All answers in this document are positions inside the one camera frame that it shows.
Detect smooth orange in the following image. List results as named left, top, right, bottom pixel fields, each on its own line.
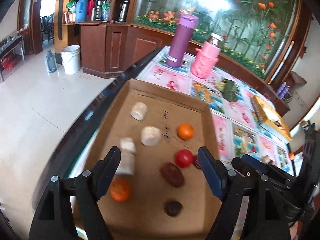
left=177, top=124, right=195, bottom=141

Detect blue thermos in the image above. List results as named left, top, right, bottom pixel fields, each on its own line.
left=75, top=0, right=87, bottom=23

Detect wooden cabinet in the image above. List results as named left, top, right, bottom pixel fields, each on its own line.
left=62, top=21, right=163, bottom=79

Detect large red date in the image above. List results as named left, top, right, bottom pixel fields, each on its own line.
left=159, top=162, right=185, bottom=188

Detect bottle in pink knitted cover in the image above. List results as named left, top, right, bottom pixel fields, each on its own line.
left=191, top=32, right=225, bottom=79

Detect cardboard box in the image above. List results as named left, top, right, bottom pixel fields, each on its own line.
left=71, top=79, right=225, bottom=240

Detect white bucket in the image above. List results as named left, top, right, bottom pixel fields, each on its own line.
left=61, top=45, right=82, bottom=75

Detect flower print glass panel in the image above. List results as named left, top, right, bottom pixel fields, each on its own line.
left=131, top=0, right=304, bottom=80

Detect white pole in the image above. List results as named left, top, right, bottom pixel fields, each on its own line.
left=267, top=40, right=295, bottom=84

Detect green leafy vegetable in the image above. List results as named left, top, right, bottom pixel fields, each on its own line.
left=216, top=79, right=242, bottom=102

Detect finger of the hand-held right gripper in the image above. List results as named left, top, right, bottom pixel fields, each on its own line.
left=302, top=123, right=320, bottom=165
left=231, top=154, right=298, bottom=188

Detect yellow flat box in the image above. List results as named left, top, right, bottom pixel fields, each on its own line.
left=251, top=95, right=292, bottom=143

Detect green bag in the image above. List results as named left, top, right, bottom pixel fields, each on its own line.
left=65, top=0, right=77, bottom=14

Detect orange with pale patch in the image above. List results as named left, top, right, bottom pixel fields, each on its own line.
left=109, top=179, right=132, bottom=202

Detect black thermos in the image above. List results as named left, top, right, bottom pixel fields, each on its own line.
left=95, top=0, right=107, bottom=21

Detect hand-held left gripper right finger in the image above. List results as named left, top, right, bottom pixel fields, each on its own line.
left=197, top=147, right=292, bottom=240

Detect dark brown dried fruit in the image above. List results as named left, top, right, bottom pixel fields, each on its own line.
left=164, top=199, right=182, bottom=217

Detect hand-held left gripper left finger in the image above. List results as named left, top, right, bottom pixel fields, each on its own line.
left=29, top=146, right=122, bottom=240

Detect steel thermos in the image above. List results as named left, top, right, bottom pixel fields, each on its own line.
left=119, top=0, right=130, bottom=22

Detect purple bottle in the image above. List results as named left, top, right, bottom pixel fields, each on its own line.
left=166, top=14, right=199, bottom=68

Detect dark chairs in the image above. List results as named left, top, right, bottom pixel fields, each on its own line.
left=41, top=15, right=55, bottom=44

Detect small red tomato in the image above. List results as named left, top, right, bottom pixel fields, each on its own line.
left=174, top=149, right=194, bottom=168

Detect grey green thermos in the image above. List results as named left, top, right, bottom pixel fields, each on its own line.
left=46, top=50, right=57, bottom=74

